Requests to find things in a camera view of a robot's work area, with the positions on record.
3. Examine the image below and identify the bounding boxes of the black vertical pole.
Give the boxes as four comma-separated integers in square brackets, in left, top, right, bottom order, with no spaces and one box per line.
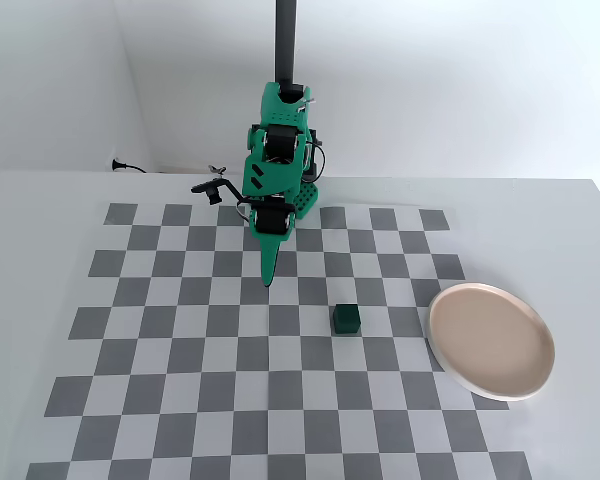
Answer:
[273,0,301,99]

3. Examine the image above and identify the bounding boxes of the black wall plug with cable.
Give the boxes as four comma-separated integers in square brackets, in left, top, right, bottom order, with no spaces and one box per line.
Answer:
[110,158,149,175]

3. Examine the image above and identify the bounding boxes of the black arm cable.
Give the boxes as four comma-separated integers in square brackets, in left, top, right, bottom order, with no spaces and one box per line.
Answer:
[307,141,327,184]

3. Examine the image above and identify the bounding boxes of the beige round plate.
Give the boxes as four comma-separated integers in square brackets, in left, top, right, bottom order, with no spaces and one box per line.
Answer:
[427,282,556,402]

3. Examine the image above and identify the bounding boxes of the green gripper black motor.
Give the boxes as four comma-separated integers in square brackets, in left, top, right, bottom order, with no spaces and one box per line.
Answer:
[248,195,297,290]

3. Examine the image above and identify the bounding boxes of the grey white checkered mat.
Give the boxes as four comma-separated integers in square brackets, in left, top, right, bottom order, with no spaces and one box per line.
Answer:
[27,202,534,480]

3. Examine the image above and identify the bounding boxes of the dark green dice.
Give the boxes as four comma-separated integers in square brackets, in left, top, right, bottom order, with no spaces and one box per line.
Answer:
[332,303,363,337]

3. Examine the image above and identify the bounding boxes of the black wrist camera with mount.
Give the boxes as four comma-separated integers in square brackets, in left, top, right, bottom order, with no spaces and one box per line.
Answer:
[190,177,254,206]

